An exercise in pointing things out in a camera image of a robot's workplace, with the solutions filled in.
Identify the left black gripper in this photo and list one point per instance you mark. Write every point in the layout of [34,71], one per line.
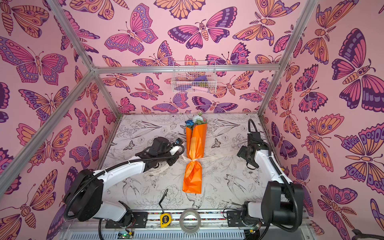
[173,159]

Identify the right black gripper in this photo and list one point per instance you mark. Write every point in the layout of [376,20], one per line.
[248,155]

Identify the orange wrapping paper sheet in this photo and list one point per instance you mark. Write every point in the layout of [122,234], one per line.
[193,177]

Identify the blue fake rose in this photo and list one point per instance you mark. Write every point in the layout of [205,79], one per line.
[190,124]

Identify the white fake rose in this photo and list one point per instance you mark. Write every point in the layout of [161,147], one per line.
[199,119]

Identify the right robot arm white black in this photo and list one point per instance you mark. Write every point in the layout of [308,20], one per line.
[283,201]

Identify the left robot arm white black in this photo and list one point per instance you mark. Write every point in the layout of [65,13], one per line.
[85,199]

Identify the yellow tape measure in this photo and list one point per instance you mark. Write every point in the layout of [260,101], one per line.
[165,218]

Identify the clear tape roll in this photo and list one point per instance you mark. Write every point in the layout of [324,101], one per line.
[190,221]

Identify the green circuit board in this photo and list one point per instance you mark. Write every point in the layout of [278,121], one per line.
[125,235]

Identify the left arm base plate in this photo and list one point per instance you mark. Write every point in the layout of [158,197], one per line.
[139,219]

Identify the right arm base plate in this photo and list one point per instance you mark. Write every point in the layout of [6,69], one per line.
[236,218]

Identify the white wire basket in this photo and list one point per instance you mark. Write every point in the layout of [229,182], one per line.
[194,77]

